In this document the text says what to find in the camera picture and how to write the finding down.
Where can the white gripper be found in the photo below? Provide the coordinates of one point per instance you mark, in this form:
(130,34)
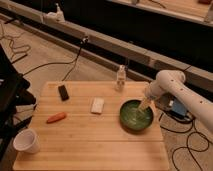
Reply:
(152,92)

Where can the green ceramic bowl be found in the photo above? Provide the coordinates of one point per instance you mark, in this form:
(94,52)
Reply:
(133,118)

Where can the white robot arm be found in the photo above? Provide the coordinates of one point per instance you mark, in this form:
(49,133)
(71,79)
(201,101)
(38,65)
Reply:
(172,81)

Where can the blue electronics box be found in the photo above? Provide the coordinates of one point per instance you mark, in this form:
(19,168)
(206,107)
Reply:
(177,108)

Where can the clear plastic bottle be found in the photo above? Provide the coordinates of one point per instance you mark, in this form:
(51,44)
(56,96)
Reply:
(121,78)

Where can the black rectangular block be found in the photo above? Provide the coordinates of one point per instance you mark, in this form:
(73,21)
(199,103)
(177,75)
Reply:
(63,93)

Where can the orange carrot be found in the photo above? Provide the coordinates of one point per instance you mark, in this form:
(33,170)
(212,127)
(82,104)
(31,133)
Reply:
(56,117)

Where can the white paper cup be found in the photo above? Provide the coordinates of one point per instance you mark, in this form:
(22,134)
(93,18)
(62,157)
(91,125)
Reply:
(27,141)

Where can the black equipment stand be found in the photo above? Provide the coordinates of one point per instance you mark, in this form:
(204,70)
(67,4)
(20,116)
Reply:
(13,92)

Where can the metal rail beam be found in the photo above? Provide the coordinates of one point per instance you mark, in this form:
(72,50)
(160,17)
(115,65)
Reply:
(147,37)

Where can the white object on rail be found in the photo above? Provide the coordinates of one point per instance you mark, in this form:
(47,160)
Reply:
(57,16)

